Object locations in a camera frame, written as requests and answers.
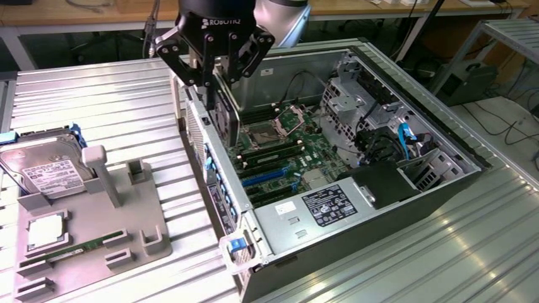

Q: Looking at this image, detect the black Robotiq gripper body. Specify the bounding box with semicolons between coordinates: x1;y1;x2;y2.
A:
175;0;258;44

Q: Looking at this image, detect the gray power supply unit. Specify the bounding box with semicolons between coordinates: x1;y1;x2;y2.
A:
252;176;378;256

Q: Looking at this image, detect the open black PC case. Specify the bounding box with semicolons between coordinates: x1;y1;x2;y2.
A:
170;37;493;303

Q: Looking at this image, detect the blue expansion slot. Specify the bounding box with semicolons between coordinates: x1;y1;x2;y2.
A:
242;169;287;187

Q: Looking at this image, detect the black plastic fan shroud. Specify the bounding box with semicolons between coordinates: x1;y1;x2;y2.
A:
336;160;422;211

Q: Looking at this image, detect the blue flat wire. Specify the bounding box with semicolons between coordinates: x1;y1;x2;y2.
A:
397;122;413;163

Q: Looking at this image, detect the black looped wire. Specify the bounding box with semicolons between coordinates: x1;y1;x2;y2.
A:
284;71;328;105

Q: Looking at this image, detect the gray hanging cable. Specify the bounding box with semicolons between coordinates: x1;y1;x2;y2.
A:
143;0;162;59

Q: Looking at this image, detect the metal slat side table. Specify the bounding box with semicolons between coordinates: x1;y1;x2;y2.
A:
461;17;539;95

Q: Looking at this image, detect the CPU socket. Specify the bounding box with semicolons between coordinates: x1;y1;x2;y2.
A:
243;124;282;148

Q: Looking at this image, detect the black graphics card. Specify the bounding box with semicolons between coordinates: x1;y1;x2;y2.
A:
187;53;244;148

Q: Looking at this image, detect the wooden desk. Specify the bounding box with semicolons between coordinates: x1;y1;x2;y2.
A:
0;0;527;31

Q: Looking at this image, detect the gray parts rack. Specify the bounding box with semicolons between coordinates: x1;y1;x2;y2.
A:
12;145;174;300

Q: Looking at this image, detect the silver CPU chip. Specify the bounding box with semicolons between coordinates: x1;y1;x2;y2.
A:
27;216;68;247

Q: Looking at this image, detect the silver chipset heatsink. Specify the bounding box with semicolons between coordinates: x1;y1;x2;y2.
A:
303;170;334;187

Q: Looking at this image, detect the green motherboard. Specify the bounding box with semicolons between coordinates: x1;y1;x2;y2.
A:
216;100;359;209

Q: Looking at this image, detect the metal socket cover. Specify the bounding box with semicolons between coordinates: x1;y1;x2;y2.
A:
272;105;308;133

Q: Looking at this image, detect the black wire bundle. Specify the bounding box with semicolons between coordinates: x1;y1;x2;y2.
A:
352;126;401;165

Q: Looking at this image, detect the silver disk bay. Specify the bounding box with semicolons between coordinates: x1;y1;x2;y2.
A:
398;148;481;193

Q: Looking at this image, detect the silver drive cage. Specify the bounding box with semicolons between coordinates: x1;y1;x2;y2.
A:
319;52;409;158

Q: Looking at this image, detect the green RAM stick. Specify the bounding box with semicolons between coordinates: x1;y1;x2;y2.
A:
19;232;123;266

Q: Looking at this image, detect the blue disk caddy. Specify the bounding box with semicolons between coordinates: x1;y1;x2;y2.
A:
0;122;88;149

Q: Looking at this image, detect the silver hard disk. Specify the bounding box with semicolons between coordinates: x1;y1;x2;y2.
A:
0;134;98;199

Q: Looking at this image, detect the black installed RAM stick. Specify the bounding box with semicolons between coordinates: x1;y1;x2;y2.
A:
239;143;304;168

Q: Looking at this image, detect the black floor device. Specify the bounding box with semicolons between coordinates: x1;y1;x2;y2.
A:
438;61;501;107

